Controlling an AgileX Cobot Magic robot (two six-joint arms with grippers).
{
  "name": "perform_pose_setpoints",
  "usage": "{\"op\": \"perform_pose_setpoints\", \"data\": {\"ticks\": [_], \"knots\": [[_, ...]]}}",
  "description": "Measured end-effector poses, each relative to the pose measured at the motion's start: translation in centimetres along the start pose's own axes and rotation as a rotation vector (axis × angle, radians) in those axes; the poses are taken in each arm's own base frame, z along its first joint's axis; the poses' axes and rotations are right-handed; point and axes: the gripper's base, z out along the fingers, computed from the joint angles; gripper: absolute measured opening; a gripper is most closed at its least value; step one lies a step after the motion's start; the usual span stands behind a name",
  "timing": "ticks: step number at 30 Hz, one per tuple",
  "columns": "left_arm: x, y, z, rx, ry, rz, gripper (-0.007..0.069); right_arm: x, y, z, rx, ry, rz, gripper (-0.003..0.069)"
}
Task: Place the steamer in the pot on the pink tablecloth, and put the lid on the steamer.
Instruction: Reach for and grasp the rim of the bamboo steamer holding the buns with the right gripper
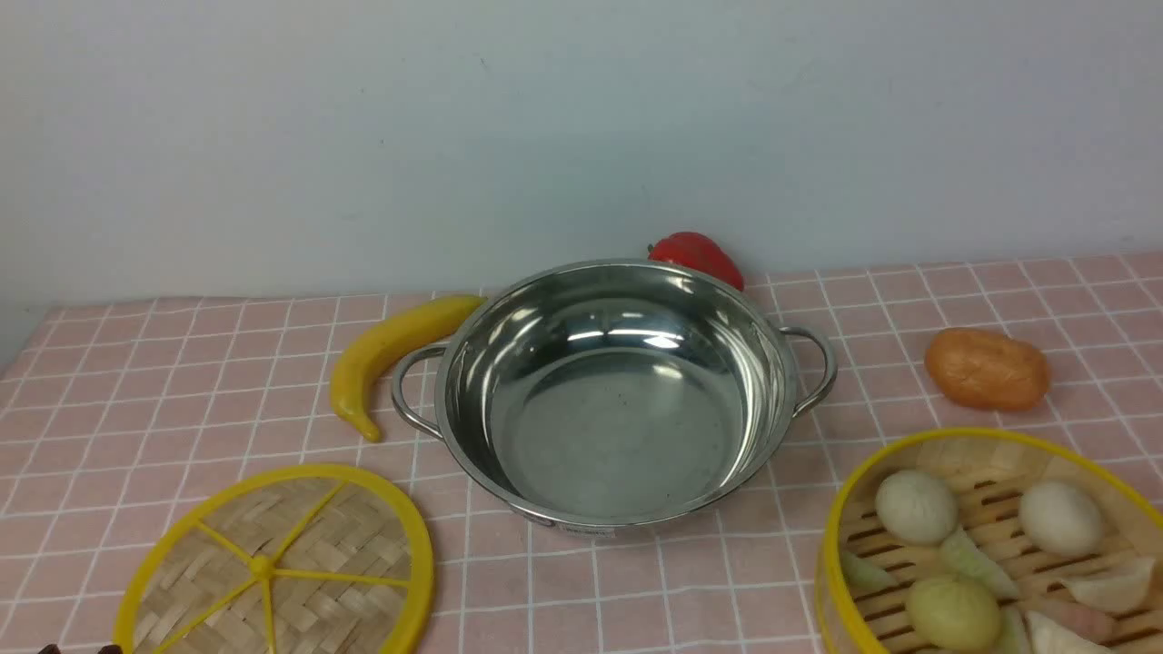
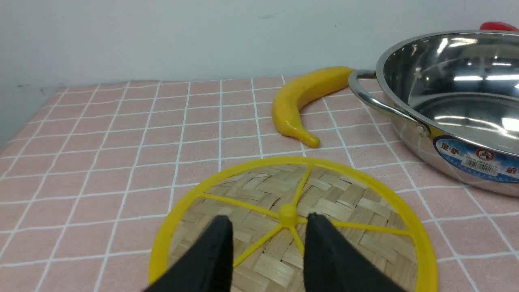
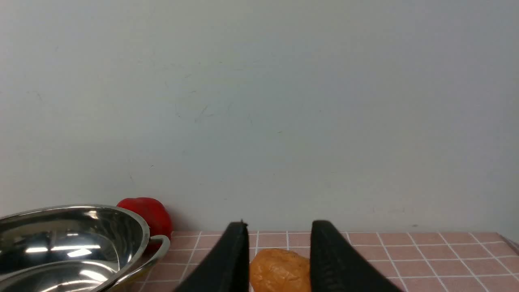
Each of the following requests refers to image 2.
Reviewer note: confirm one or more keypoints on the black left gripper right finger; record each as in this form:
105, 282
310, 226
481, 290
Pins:
332, 264

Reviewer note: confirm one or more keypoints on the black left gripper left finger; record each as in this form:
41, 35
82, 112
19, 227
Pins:
206, 266

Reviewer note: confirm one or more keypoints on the yellow bamboo steamer lid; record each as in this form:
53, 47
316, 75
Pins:
268, 201

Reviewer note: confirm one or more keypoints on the stainless steel pot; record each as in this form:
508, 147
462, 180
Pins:
452, 97

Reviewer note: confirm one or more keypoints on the yellow plastic banana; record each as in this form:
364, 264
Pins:
300, 92

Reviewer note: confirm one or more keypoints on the red plastic pepper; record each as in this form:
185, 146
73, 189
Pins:
498, 26

